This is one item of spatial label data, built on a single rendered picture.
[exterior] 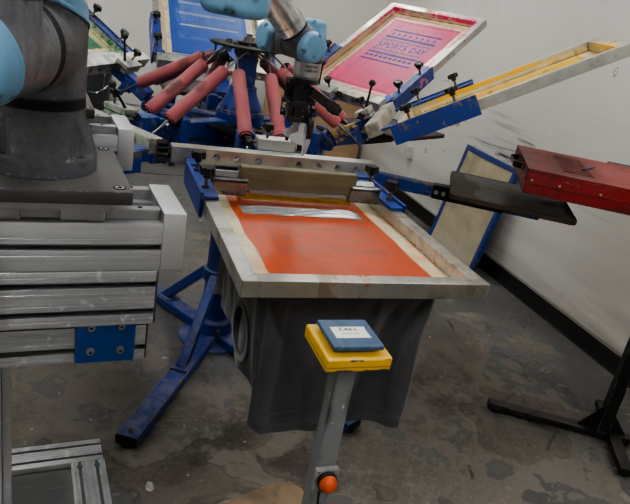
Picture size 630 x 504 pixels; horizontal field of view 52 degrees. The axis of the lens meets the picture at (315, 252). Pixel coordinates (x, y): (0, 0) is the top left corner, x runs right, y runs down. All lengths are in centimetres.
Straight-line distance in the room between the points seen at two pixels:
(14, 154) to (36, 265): 16
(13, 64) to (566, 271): 348
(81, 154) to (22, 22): 23
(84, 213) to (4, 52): 28
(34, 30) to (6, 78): 7
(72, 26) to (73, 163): 17
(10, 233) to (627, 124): 320
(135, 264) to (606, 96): 318
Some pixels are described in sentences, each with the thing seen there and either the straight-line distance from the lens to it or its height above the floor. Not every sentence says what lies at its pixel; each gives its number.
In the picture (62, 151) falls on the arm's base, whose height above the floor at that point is 130.
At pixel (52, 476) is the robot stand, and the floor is 21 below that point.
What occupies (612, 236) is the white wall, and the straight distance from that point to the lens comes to 369.
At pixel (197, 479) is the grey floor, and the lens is 230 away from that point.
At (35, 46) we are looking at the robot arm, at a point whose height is 143.
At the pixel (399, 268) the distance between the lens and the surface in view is 160.
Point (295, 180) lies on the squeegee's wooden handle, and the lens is 189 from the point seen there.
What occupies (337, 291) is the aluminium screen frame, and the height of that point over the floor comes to 97.
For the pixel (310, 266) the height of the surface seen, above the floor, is 95.
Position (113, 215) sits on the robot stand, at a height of 120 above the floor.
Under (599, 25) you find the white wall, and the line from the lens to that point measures 400.
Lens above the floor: 154
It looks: 22 degrees down
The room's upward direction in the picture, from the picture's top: 10 degrees clockwise
